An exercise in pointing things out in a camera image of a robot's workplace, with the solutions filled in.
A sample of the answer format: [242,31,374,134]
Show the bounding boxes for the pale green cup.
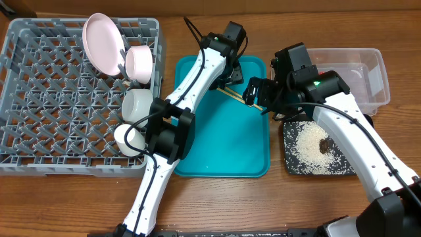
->
[114,124,145,157]

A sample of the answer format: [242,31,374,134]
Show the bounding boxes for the black waste tray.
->
[282,113,375,176]

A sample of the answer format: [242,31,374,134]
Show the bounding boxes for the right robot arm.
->
[242,43,420,237]

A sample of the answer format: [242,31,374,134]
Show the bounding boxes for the grey plastic dish rack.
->
[1,18,144,177]

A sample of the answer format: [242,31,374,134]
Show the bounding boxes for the grey-green bowl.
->
[122,89,153,124]

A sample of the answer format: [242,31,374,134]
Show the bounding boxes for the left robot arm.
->
[113,19,248,236]

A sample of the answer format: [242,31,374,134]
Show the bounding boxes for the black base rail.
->
[87,228,330,237]

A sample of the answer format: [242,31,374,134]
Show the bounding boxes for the teal serving tray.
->
[172,55,271,178]

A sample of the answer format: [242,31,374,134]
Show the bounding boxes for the wooden chopstick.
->
[223,87,263,111]
[217,88,250,107]

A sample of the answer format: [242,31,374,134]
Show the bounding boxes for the large pink plate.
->
[82,13,125,76]

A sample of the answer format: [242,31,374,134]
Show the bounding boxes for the pink small bowl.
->
[125,45,153,84]

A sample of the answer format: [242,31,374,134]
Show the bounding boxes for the clear plastic waste bin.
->
[307,48,391,117]

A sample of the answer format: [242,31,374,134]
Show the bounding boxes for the brown mushroom piece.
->
[319,138,331,154]

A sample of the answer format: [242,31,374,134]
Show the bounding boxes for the white rice grains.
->
[284,120,355,175]

